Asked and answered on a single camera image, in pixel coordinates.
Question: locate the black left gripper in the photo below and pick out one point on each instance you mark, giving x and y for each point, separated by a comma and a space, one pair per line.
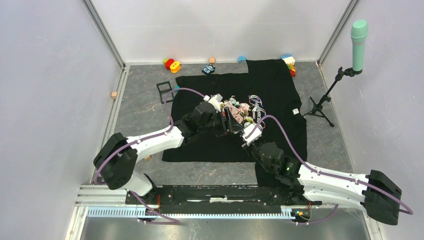
231, 125

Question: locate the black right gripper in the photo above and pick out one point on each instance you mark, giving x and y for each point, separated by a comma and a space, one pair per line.
248, 147

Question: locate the black floral t-shirt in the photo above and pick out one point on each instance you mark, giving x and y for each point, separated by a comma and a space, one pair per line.
272, 82

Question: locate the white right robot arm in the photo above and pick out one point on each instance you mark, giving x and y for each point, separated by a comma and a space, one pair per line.
373, 193

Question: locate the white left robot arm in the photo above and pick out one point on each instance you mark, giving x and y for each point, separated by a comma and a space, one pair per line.
116, 161

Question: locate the blue black toy car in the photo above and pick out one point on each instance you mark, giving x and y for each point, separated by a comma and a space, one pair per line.
208, 69

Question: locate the light blue arch block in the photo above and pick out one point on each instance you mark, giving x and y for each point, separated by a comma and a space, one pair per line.
241, 59

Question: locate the black microphone tripod stand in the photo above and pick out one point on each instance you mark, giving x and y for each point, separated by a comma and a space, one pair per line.
317, 108

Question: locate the red yellow toy rings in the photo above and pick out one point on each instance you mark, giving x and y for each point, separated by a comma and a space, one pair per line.
173, 64

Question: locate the colourful building block stack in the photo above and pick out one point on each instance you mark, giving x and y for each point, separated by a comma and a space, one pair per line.
290, 62

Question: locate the small wooden cube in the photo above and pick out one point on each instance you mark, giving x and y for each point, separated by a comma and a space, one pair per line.
114, 95

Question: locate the mint green microphone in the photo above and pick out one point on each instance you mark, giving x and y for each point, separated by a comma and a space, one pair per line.
358, 35

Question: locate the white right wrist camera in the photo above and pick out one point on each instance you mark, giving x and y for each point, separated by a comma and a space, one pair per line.
251, 133

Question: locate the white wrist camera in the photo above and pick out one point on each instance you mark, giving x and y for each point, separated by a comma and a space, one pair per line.
214, 100
251, 133

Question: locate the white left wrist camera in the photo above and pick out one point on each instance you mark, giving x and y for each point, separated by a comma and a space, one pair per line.
214, 100

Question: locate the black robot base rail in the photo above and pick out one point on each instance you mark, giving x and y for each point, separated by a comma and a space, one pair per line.
224, 199

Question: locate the black square display frame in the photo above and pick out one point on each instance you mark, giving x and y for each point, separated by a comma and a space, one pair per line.
163, 89

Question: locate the white toothed cable strip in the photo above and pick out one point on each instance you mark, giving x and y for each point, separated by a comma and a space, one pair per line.
143, 213

